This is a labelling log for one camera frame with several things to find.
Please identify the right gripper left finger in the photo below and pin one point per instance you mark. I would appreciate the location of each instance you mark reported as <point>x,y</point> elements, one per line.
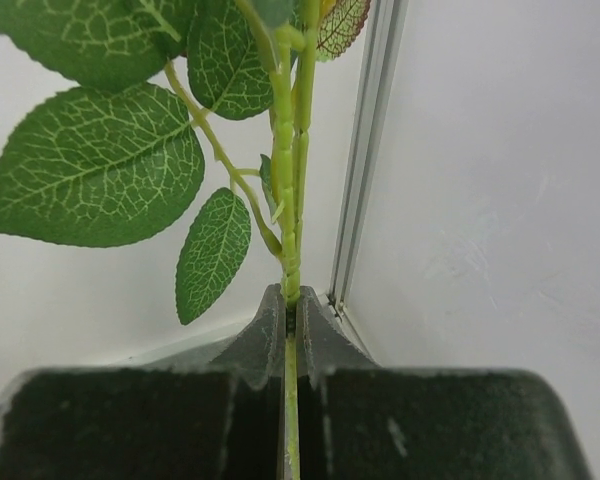
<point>214,419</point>

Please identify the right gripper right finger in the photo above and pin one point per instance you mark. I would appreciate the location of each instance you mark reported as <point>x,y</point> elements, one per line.
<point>358,420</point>

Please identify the peach double rose stem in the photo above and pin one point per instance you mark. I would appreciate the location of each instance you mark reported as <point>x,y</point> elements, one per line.
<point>160,87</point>

